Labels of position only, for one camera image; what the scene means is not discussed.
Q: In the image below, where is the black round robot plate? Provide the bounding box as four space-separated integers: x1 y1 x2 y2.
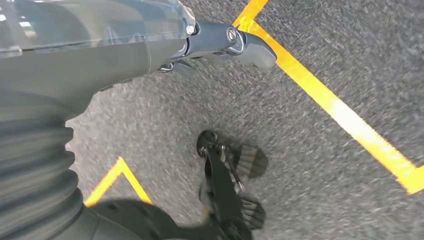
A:
89 198 213 240

